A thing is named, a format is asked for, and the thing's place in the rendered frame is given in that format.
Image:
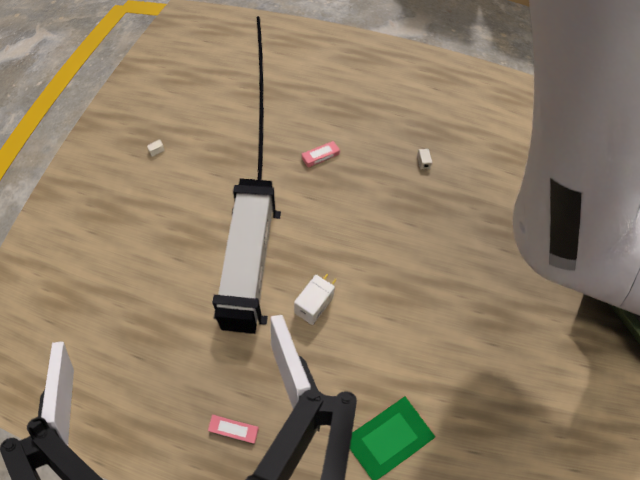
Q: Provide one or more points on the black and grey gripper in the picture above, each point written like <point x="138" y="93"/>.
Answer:
<point x="49" y="431"/>

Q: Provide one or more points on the white charger with yellow prongs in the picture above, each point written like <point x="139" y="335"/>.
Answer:
<point x="314" y="299"/>

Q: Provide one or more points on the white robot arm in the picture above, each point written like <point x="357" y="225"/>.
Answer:
<point x="576" y="219"/>

